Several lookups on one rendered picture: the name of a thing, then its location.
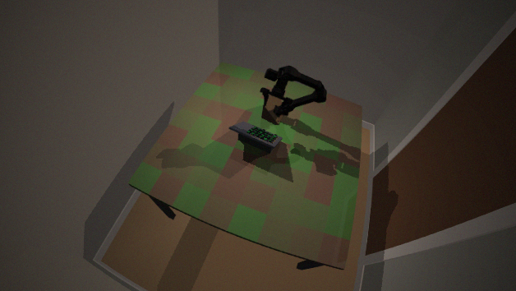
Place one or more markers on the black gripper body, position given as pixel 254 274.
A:
pixel 285 100

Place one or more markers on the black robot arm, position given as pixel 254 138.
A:
pixel 289 73

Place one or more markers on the grey switch panel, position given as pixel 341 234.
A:
pixel 256 136

